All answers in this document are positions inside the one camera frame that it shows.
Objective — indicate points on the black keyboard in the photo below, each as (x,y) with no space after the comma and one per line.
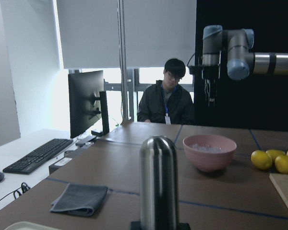
(38,157)

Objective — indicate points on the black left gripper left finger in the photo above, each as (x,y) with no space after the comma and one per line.
(135,225)

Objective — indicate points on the pink bowl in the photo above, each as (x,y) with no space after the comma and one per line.
(209,153)

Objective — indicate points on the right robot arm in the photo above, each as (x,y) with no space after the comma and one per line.
(241,62)

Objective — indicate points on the black computer monitor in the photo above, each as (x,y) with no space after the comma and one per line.
(87,102)

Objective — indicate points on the seated person black jacket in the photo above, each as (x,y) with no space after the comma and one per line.
(166,101)

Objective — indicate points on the aluminium frame post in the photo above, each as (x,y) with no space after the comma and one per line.
(123,66)

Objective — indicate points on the grey folded cloth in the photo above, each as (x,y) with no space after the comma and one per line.
(80,200)

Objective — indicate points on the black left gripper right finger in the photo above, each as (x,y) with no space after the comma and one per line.
(184,226)

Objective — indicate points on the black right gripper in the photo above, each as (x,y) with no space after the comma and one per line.
(210,75)

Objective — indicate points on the white bear tray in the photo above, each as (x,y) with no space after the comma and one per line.
(25,225)

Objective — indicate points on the steel muddler rod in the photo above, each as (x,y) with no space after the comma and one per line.
(158,185)

